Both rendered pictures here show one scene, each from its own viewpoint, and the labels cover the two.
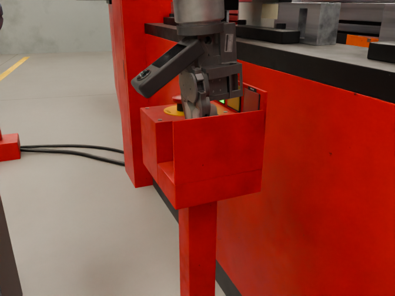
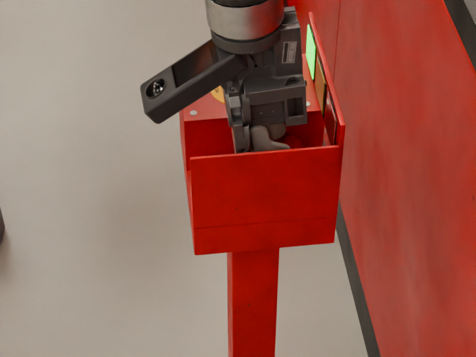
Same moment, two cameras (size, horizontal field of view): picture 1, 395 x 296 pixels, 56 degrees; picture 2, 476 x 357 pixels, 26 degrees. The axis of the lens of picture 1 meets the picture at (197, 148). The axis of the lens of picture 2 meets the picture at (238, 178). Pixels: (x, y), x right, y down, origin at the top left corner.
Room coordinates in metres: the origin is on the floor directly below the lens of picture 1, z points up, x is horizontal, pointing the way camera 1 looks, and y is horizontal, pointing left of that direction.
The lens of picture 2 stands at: (-0.21, -0.22, 1.54)
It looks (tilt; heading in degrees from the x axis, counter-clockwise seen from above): 44 degrees down; 16
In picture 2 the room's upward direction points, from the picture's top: straight up
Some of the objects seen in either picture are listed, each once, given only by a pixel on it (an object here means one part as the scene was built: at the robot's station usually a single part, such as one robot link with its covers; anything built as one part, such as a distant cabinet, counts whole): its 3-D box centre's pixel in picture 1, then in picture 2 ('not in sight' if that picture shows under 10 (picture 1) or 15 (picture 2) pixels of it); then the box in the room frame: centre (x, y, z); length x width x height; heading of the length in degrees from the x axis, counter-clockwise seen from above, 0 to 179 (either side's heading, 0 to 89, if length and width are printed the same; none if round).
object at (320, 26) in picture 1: (280, 20); not in sight; (1.09, -0.23, 0.92); 0.39 x 0.06 x 0.10; 23
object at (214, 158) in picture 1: (197, 132); (253, 132); (0.64, 0.00, 0.75); 0.20 x 0.16 x 0.18; 23
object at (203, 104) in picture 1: (200, 106); (240, 129); (0.56, 0.00, 0.82); 0.05 x 0.02 x 0.09; 23
